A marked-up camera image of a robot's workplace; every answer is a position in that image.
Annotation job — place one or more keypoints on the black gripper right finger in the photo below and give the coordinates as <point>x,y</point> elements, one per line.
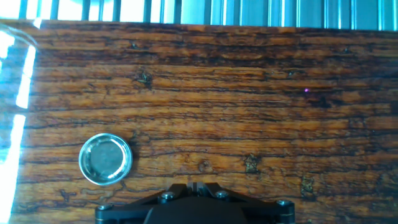
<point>267,213</point>

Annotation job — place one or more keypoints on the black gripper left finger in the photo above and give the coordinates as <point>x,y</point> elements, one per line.
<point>124,213</point>

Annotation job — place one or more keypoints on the wood grain table mat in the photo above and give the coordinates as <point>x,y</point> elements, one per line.
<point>217,109</point>

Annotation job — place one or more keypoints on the small round steel plate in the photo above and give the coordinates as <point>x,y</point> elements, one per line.
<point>105,159</point>

